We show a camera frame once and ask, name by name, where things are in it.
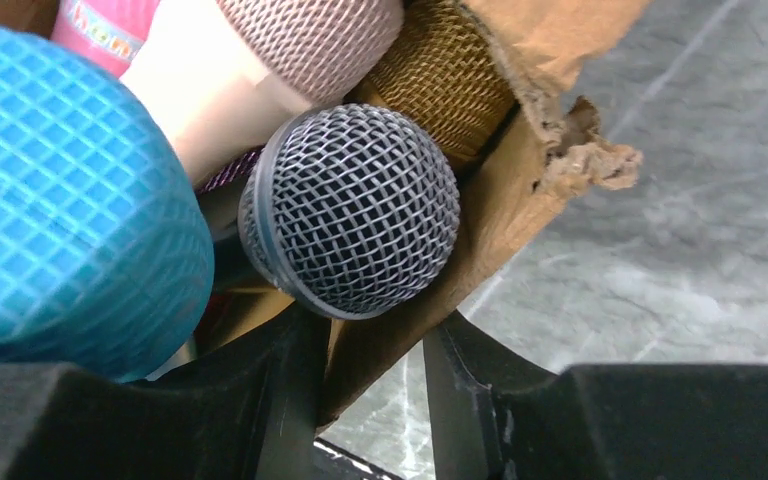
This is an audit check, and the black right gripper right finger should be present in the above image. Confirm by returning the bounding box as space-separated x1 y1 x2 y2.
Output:
423 313 768 480

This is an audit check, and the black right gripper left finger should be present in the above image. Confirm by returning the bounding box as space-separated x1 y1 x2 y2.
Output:
0 307 331 480

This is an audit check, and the black microphone grey grille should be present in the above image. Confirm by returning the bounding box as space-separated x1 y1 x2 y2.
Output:
201 104 460 320

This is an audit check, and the blue toy microphone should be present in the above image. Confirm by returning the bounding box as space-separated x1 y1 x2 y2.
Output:
0 27 214 381

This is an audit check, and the brown cardboard box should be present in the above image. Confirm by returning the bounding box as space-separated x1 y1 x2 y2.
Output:
316 1 646 431

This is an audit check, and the beige toy microphone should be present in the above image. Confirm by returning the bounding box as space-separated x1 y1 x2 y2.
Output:
121 0 404 186

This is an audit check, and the gold microphone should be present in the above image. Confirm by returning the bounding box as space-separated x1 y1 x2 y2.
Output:
347 1 516 174

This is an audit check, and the pink toy microphone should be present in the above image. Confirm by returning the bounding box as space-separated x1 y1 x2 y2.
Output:
50 0 158 77

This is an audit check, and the purple glitter microphone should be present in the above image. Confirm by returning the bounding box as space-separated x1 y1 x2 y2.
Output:
196 147 263 195

